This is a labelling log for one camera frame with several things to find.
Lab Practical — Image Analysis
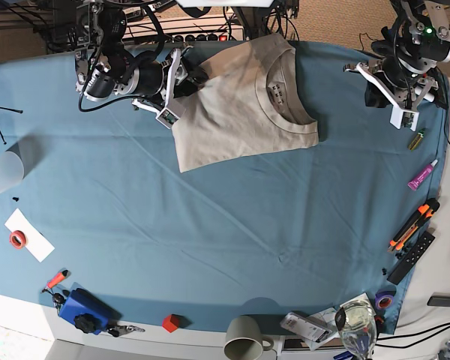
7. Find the frosted plastic cup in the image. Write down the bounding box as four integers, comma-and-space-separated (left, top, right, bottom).
0, 151, 25, 194

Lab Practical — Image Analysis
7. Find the white wrist camera screen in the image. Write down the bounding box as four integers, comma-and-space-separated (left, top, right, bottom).
390, 107, 419, 131
155, 106, 185, 129

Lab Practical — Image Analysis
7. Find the white paper sheet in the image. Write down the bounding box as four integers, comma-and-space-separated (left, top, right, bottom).
4, 208, 55, 263

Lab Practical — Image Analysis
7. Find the grey ceramic mug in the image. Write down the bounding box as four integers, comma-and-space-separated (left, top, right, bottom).
223, 316, 275, 360

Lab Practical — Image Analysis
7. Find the purple tube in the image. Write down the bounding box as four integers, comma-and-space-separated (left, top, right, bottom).
407, 159, 438, 191

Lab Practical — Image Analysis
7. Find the black power adapter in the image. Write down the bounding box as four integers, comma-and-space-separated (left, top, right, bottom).
427, 293, 450, 308

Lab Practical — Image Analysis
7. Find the red cube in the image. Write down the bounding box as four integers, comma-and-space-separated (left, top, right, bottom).
162, 314, 180, 333

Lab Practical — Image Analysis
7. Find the beige T-shirt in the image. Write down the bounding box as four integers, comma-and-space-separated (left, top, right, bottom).
172, 34, 319, 173

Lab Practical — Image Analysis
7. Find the clear wine glass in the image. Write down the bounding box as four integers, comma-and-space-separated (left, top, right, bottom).
334, 299, 377, 360

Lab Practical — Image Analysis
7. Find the blue table cloth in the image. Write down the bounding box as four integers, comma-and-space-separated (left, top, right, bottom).
0, 42, 446, 332

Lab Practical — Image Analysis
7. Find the yellow green battery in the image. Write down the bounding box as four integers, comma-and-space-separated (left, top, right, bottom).
408, 128, 427, 151

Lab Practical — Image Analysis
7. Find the blue box with knob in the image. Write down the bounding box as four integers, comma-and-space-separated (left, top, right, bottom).
58, 288, 115, 335

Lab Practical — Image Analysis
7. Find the orange marker pen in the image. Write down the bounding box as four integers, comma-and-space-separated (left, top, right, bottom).
42, 269, 69, 293

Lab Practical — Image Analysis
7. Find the packaged white device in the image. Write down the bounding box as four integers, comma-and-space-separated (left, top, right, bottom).
280, 312, 335, 344

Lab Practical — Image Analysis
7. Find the black gripper screen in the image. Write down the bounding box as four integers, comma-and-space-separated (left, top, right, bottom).
364, 82, 390, 108
174, 61, 209, 98

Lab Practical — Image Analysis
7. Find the black remote control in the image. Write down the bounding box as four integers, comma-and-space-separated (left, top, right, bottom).
387, 231, 435, 285

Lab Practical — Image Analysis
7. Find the orange black utility knife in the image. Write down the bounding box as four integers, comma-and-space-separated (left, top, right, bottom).
388, 198, 440, 252

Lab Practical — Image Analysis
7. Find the purple tape roll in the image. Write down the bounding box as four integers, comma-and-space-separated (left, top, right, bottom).
375, 289, 396, 310

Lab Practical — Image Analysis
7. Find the key bunch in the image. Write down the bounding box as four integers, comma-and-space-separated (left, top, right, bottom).
106, 325, 146, 338

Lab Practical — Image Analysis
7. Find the red tape roll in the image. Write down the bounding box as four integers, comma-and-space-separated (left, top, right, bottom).
9, 230, 28, 250

